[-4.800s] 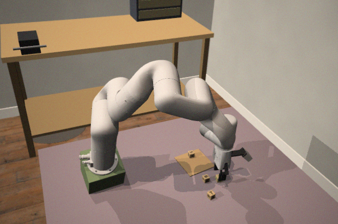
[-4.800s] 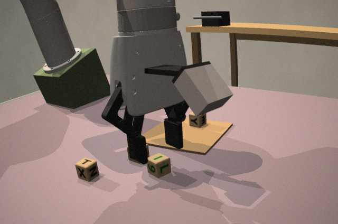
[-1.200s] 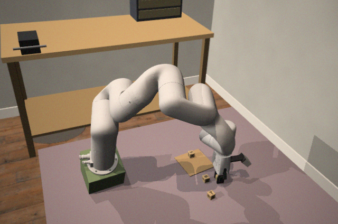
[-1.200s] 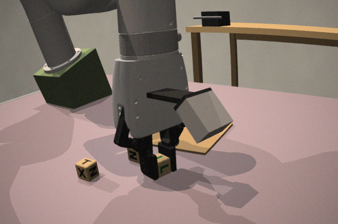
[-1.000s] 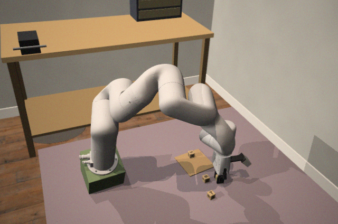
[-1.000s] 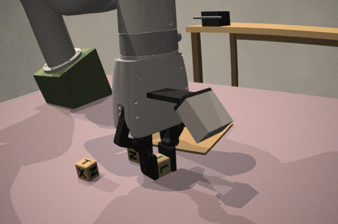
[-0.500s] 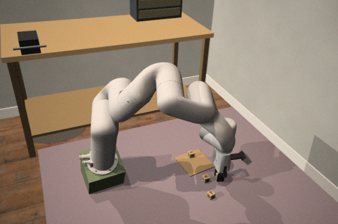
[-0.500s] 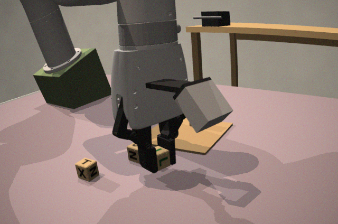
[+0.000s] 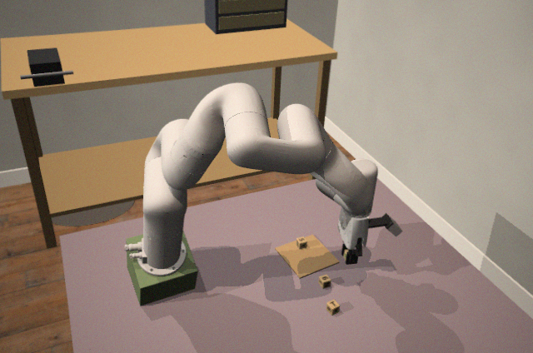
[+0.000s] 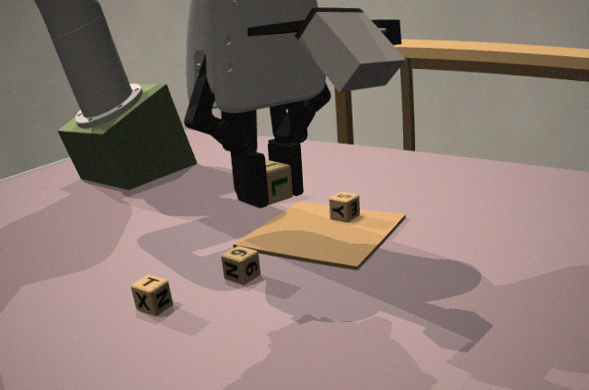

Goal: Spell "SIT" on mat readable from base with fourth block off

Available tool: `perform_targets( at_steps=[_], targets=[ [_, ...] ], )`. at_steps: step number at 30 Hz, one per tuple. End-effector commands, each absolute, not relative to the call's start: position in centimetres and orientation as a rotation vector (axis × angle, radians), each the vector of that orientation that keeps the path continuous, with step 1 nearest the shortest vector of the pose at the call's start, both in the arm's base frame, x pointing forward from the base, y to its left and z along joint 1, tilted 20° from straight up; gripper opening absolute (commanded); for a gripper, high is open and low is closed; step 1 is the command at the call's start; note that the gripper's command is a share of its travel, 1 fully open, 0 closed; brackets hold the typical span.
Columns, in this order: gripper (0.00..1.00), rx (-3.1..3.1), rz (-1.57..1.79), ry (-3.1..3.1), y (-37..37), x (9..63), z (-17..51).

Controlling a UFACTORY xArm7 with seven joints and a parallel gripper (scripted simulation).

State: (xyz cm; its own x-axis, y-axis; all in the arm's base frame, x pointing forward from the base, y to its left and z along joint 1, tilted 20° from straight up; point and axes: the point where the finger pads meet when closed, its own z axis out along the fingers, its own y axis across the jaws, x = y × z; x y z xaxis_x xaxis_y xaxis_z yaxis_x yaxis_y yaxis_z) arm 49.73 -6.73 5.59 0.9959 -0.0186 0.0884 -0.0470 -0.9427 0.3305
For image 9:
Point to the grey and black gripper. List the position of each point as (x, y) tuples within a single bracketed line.
[(351, 228)]

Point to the tan flat mat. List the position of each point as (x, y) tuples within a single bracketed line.
[(303, 262)]

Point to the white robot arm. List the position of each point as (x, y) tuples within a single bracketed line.
[(190, 146)]

